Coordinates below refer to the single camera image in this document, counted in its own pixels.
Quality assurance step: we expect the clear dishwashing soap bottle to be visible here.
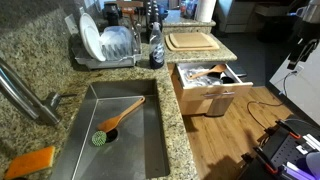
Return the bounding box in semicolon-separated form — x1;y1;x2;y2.
148;21;166;70

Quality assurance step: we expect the large white plate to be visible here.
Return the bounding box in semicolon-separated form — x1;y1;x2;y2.
79;12;103;61

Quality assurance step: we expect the open wooden drawer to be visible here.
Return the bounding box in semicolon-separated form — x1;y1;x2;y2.
167;62;254;116

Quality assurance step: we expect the wooden spoon round bowl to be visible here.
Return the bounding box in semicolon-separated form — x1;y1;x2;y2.
188;63;228;80

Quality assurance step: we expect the large wooden cutting board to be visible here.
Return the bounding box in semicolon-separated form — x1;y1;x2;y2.
164;33;221;52

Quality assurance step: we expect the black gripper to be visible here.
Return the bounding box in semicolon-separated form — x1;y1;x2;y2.
287;19;320;71

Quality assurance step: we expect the green round scrubber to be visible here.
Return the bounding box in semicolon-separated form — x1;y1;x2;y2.
91;130;108;147

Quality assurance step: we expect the chrome kitchen faucet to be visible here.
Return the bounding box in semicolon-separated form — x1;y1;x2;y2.
0;58;78;126

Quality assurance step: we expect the black ladle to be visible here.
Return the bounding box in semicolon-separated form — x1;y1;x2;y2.
219;75;236;85

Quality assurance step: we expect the grey dish rack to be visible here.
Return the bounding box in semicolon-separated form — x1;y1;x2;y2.
71;33;144;70

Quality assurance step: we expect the orange sponge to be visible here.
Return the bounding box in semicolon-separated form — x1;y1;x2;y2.
3;145;57;180

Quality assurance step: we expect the long wooden spatula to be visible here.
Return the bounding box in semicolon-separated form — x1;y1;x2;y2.
97;96;147;134

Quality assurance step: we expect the white backsplash switch plate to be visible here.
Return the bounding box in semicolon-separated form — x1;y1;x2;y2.
64;13;80;36

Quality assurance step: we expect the black robot cart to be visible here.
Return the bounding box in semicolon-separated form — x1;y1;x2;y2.
238;114;320;180

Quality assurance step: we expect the black kitchen appliance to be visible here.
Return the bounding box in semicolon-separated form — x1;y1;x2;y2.
103;1;122;27

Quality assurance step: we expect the white wall outlet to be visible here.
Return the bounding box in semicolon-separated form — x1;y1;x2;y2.
293;64;305;77

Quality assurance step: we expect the black floor cable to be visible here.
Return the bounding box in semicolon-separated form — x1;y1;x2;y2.
246;100;284;131

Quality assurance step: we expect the black orange bar clamp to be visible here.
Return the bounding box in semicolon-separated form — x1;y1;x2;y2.
254;146;279;175
275;119;303;140

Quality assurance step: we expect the black knife block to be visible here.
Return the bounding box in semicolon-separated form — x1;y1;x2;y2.
145;0;164;41

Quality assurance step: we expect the stainless steel sink basin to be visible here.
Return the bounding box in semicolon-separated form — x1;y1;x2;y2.
49;78;170;180

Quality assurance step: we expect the clear plastic container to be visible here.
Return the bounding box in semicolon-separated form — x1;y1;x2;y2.
99;25;135;61

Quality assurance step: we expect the small wooden cutting board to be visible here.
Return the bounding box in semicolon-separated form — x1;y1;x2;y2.
169;32;214;49

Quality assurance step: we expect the white paper towel roll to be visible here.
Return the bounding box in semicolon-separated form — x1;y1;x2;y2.
194;0;218;23

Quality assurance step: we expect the white background cabinet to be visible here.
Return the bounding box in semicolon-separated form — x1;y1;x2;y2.
214;0;262;33

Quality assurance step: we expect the small white plate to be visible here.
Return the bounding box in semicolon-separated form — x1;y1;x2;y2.
84;25;107;63

